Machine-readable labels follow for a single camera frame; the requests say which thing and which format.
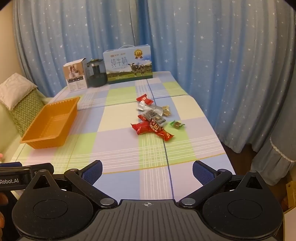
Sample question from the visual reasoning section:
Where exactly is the red candy with white print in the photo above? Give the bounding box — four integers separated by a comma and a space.
149, 118, 166, 133

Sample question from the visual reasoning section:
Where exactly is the person's left hand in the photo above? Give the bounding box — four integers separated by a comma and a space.
0, 193, 9, 229

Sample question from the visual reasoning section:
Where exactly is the green zigzag cushion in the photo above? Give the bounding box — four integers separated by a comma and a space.
8, 89, 45, 138

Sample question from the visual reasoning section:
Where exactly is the clear snack packet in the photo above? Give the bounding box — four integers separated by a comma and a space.
142, 109, 162, 119

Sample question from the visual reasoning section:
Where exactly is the dark green glass jar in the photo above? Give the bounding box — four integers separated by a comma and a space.
84, 58, 108, 88

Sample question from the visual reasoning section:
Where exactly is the white product box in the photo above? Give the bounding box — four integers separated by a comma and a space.
63, 58, 89, 92

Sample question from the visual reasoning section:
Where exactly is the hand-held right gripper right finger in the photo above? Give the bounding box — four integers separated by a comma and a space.
178, 160, 273, 207

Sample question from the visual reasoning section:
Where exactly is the orange plastic tray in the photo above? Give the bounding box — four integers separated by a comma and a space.
20, 97, 80, 149

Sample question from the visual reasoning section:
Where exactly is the grey lace-trimmed curtain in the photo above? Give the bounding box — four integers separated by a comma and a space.
251, 102, 296, 186

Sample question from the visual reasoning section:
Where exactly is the blue cow-print milk carton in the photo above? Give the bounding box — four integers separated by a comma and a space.
103, 44, 154, 85

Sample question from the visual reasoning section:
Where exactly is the blue star-print curtain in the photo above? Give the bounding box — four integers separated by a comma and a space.
13, 0, 296, 153

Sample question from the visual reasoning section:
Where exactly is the checked pastel tablecloth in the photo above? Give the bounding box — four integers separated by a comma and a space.
10, 71, 236, 202

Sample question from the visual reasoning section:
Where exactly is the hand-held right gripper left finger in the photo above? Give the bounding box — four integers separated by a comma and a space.
23, 160, 118, 208

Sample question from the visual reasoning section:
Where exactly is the beige cushion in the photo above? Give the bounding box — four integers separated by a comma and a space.
0, 73, 38, 110

